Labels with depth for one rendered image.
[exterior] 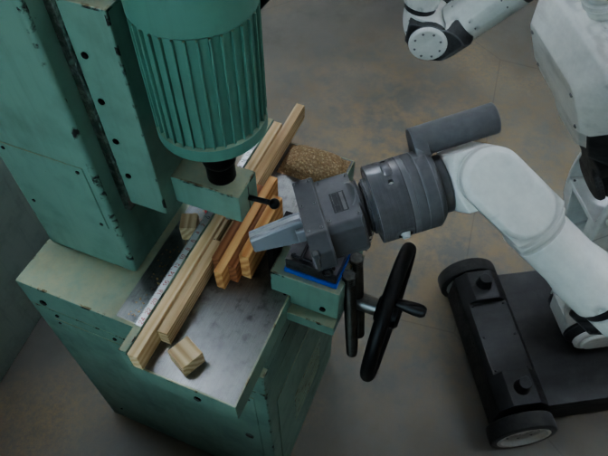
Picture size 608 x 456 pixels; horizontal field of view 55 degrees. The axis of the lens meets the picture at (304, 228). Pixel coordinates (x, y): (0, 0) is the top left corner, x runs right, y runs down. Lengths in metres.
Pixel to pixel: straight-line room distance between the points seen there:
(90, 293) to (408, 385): 1.13
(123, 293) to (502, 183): 0.86
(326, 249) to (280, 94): 2.28
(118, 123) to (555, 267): 0.66
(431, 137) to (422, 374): 1.47
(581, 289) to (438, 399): 1.35
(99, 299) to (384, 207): 0.80
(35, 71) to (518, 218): 0.67
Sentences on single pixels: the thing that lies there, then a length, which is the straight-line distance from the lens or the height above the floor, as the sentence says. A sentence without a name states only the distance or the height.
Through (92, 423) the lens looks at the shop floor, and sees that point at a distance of 2.05.
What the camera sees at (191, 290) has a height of 0.94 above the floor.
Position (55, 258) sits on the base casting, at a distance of 1.37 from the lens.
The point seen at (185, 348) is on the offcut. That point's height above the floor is 0.94.
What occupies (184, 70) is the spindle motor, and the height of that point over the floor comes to 1.37.
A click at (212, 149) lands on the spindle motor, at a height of 1.22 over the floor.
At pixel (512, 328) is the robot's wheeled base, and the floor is 0.19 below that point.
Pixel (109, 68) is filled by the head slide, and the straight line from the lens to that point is 0.89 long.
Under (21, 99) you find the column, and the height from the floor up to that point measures 1.25.
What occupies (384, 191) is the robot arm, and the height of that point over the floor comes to 1.39.
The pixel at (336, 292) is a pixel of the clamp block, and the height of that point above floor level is 0.96.
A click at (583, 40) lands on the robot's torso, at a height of 1.31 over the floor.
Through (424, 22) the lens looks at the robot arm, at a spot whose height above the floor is 1.16.
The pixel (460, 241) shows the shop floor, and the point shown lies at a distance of 2.34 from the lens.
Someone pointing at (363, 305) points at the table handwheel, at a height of 0.82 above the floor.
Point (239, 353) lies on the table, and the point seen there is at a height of 0.90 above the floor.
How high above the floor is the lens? 1.85
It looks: 53 degrees down
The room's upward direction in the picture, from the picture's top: straight up
